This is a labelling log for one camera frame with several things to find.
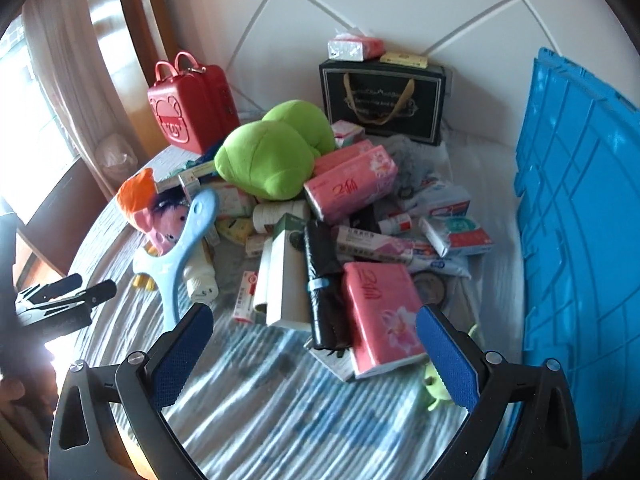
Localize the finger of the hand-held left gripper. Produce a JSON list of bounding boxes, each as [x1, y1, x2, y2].
[[22, 280, 118, 313], [17, 274, 83, 301]]

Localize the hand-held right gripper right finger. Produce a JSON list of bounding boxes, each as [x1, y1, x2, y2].
[[416, 305, 583, 480]]

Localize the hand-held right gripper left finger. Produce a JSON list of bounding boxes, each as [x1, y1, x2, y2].
[[47, 302, 216, 480]]

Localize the pink tissue pack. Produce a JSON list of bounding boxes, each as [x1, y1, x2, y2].
[[304, 146, 399, 226], [312, 140, 376, 177], [341, 261, 431, 380]]

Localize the light blue plastic paddle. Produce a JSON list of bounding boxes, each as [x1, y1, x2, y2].
[[132, 190, 221, 336]]

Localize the tall white box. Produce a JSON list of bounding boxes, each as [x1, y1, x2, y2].
[[265, 214, 314, 332]]

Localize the black garbage bag roll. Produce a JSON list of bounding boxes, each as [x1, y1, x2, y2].
[[303, 220, 352, 352]]

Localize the blue plastic crate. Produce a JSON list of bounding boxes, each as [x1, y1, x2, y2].
[[514, 47, 640, 467]]

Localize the person's left hand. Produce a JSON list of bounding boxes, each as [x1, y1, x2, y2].
[[0, 379, 27, 406]]

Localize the green monster toy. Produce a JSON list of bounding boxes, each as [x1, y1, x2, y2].
[[422, 325, 482, 412]]

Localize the dark tape roll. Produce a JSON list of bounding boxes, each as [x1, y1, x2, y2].
[[414, 272, 449, 307]]

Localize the white squeeze bottle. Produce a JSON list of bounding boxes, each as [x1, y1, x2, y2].
[[182, 240, 220, 306]]

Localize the white blue toothpaste tube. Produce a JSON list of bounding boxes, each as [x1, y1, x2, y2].
[[410, 254, 472, 279]]

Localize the orange-haired pink doll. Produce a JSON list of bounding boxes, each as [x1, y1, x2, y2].
[[116, 167, 202, 259]]

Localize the red teal mask box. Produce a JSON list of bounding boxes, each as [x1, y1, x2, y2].
[[420, 215, 495, 259]]

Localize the yellow green box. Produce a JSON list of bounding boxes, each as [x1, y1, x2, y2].
[[218, 217, 254, 246]]

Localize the pink toothpaste box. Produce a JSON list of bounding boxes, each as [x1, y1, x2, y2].
[[332, 225, 416, 267]]

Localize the clear plastic bag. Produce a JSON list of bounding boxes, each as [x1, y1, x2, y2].
[[95, 135, 139, 172]]

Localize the small medicine bottle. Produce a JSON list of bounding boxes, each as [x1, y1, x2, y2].
[[377, 212, 414, 235]]

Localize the long white box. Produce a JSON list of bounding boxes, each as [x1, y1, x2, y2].
[[165, 165, 222, 192]]

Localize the blue white packet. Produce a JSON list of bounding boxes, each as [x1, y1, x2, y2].
[[400, 180, 474, 219]]

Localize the white round jar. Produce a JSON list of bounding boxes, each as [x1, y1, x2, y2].
[[252, 200, 311, 234]]

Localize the gray plush cloth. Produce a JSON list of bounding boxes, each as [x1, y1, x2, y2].
[[385, 135, 442, 192]]

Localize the red bear suitcase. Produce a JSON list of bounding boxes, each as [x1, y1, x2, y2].
[[147, 51, 241, 155]]

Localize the green plush toy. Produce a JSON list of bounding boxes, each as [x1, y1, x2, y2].
[[214, 100, 336, 200]]

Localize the beige curtain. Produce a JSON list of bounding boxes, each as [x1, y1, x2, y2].
[[22, 0, 167, 202]]

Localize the small red white box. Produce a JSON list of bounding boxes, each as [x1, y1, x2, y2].
[[331, 120, 366, 149]]

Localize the black gift bag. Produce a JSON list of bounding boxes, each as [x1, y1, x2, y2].
[[319, 58, 447, 147]]

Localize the flat yellow box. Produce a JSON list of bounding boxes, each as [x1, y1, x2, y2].
[[380, 51, 429, 69]]

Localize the white red tissue pack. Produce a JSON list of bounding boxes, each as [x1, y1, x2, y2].
[[327, 30, 386, 62]]

